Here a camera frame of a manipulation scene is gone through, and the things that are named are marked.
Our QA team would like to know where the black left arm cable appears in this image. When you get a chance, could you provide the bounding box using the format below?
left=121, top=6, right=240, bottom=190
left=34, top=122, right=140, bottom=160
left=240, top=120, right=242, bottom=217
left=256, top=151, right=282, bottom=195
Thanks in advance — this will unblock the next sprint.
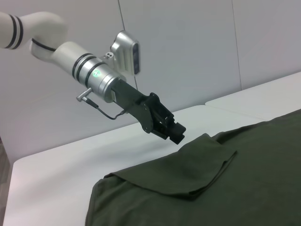
left=86, top=98, right=128, bottom=121

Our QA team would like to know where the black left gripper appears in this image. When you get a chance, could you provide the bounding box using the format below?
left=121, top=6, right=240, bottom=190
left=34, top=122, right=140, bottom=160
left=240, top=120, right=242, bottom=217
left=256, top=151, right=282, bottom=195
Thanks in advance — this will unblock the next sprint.
left=110, top=79, right=187, bottom=145

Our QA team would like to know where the dark green shirt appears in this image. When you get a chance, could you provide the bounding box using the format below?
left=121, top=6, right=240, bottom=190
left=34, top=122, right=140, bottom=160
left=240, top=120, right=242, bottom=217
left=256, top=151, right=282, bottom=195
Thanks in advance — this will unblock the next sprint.
left=84, top=110, right=301, bottom=226

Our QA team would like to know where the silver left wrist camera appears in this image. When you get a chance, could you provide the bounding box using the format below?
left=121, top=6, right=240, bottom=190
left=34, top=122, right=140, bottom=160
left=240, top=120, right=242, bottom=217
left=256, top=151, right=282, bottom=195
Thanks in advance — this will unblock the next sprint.
left=102, top=30, right=142, bottom=76

